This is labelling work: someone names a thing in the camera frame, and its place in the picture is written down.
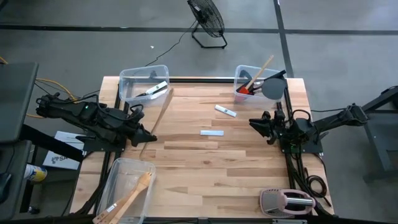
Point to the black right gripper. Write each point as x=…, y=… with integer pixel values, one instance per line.
x=278, y=129

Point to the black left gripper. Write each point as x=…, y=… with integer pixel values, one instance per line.
x=130, y=127

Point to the wooden spork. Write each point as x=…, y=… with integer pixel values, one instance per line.
x=144, y=180

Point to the black rectangular turner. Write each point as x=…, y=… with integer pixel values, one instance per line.
x=278, y=74

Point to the slotted wooden spatula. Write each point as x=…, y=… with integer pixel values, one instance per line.
x=112, y=208

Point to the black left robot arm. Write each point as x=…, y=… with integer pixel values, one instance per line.
x=93, y=118

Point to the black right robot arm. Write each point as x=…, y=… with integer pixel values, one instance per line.
x=335, y=119

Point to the large clear plastic bin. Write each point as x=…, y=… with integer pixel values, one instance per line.
x=124, y=174

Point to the clear plastic storage bin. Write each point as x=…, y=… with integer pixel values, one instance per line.
x=242, y=101
x=130, y=77

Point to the pink handheld grater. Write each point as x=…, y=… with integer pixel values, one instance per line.
x=273, y=202

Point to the white printed box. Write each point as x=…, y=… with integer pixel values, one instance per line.
x=59, y=160

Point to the yellow white spray can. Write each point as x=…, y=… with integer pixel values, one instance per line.
x=35, y=173

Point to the black metal stand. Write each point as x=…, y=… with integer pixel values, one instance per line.
x=377, y=146

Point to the black floor fan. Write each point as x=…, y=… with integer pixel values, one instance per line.
x=208, y=17

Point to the dark grey flat panel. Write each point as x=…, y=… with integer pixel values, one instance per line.
x=17, y=99

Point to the dark grey console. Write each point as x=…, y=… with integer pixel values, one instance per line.
x=14, y=174

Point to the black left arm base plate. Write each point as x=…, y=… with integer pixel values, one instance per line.
x=99, y=148

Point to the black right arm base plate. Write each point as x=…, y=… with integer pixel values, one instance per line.
x=314, y=147

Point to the black aluminium table frame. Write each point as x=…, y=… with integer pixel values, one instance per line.
x=199, y=80

